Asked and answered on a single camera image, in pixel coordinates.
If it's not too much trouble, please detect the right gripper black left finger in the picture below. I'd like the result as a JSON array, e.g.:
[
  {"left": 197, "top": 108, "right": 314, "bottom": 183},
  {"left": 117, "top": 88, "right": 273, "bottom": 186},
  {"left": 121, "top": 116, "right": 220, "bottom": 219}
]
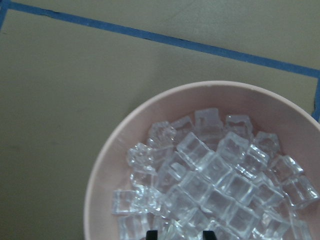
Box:
[{"left": 145, "top": 230, "right": 158, "bottom": 240}]

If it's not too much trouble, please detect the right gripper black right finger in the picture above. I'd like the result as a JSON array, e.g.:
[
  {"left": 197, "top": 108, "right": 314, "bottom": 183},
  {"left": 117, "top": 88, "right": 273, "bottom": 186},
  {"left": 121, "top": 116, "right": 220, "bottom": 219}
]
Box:
[{"left": 202, "top": 230, "right": 217, "bottom": 240}]

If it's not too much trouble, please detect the clear ice cubes pile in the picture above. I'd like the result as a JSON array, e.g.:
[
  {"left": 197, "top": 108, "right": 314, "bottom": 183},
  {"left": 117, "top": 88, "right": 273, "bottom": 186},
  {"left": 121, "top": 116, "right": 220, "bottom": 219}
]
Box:
[{"left": 112, "top": 108, "right": 320, "bottom": 240}]

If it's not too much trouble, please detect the pink bowl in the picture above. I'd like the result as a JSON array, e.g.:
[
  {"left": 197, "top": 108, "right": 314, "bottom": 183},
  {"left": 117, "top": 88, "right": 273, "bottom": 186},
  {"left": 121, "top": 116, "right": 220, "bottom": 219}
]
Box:
[{"left": 83, "top": 81, "right": 320, "bottom": 240}]

